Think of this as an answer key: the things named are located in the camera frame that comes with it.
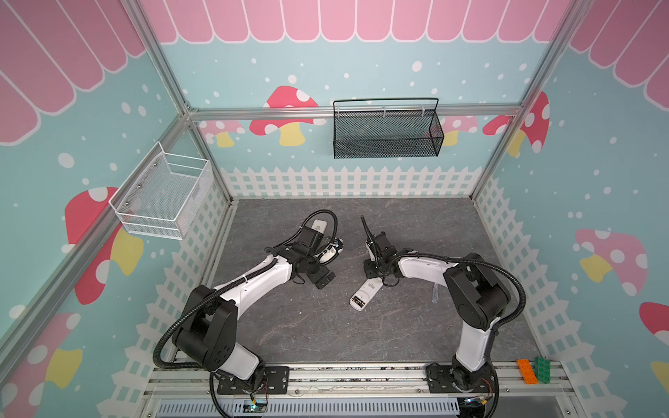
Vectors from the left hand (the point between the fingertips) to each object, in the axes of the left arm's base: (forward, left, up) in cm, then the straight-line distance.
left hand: (320, 269), depth 88 cm
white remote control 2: (+24, +3, -6) cm, 24 cm away
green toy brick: (-27, -67, -7) cm, 72 cm away
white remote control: (-5, -16, -6) cm, 18 cm away
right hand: (+5, -17, -7) cm, 19 cm away
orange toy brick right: (-28, -63, -8) cm, 69 cm away
